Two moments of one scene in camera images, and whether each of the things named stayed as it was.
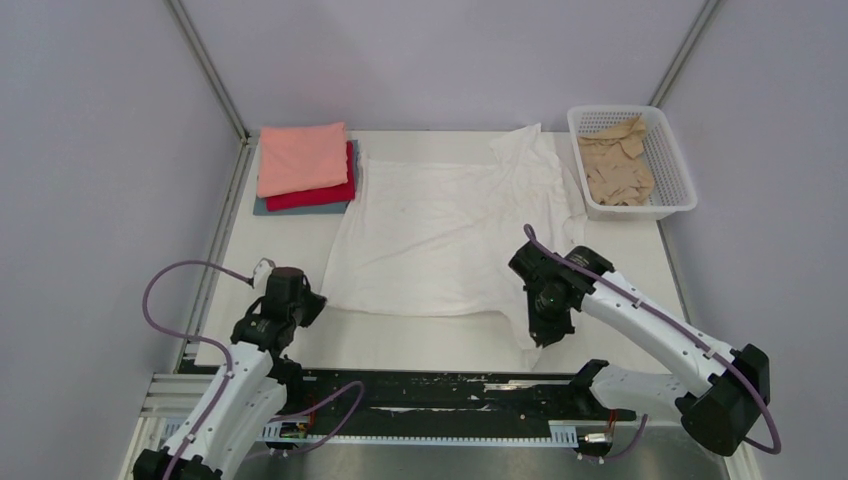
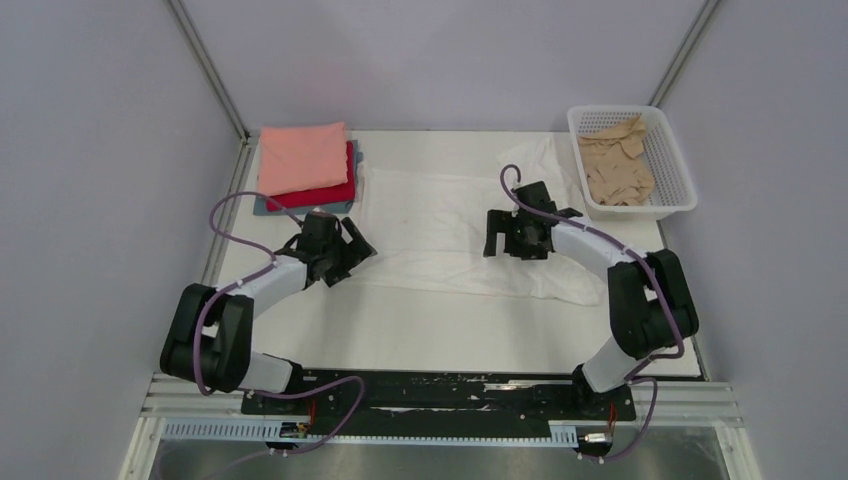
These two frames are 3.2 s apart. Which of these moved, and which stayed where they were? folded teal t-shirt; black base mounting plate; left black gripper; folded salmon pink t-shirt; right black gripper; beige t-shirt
Moved: left black gripper; right black gripper
Stayed: beige t-shirt; folded salmon pink t-shirt; folded teal t-shirt; black base mounting plate
